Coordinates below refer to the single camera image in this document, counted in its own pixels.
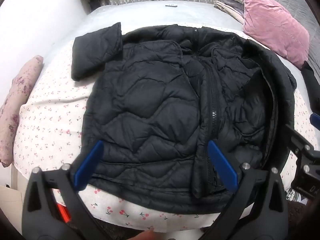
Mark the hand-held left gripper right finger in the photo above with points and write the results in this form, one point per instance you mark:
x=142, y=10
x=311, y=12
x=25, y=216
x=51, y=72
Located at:
x=223, y=163

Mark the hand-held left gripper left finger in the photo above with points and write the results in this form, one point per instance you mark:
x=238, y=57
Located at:
x=87, y=165

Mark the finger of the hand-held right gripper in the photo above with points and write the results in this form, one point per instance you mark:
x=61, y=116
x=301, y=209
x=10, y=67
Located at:
x=297, y=137
x=315, y=118

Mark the black quilted puffer jacket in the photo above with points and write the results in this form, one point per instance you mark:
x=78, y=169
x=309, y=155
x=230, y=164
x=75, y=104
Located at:
x=150, y=100

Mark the dark cloth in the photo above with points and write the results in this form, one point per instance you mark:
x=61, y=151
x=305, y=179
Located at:
x=311, y=80

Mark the red plastic object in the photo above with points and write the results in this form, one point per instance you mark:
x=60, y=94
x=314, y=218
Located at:
x=62, y=213

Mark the white cherry print sheet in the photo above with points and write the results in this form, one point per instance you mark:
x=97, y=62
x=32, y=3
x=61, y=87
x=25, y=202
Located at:
x=50, y=120

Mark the beige cardboard box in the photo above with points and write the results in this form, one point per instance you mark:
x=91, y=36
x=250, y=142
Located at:
x=10, y=195

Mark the pink floral bolster pillow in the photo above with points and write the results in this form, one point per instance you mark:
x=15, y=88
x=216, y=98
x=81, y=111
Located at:
x=17, y=100

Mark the pink velvet pillow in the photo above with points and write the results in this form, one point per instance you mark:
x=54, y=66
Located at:
x=272, y=27

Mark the folded beige blanket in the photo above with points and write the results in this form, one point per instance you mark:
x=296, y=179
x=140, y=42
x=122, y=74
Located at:
x=226, y=11

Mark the black hanging garment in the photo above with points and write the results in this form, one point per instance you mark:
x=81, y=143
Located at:
x=95, y=2

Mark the grey bed sheet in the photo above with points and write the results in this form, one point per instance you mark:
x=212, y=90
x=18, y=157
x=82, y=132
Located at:
x=150, y=13

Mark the small white remote control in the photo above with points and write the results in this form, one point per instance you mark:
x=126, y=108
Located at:
x=171, y=5

